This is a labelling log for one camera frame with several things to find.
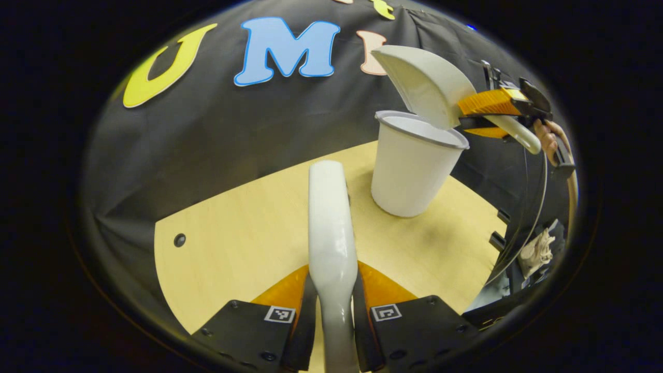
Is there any black cable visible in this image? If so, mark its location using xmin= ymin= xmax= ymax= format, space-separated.
xmin=489 ymin=148 xmax=534 ymax=283
xmin=510 ymin=150 xmax=550 ymax=260

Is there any small white broom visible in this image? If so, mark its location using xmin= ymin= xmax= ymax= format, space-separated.
xmin=308 ymin=161 xmax=359 ymax=373

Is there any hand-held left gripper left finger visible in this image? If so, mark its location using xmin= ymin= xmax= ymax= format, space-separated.
xmin=191 ymin=264 xmax=318 ymax=373

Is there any white garbage bin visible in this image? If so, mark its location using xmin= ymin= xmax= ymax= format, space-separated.
xmin=370 ymin=110 xmax=470 ymax=218

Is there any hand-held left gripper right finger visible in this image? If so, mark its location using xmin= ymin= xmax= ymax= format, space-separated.
xmin=352 ymin=261 xmax=480 ymax=373

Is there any white dustpan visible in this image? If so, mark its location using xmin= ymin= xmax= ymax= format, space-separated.
xmin=371 ymin=45 xmax=542 ymax=155

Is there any black backdrop cloth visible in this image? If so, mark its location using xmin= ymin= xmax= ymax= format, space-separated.
xmin=83 ymin=0 xmax=570 ymax=317

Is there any crumpled white cloth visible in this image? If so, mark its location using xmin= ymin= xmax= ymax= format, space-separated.
xmin=520 ymin=228 xmax=556 ymax=279

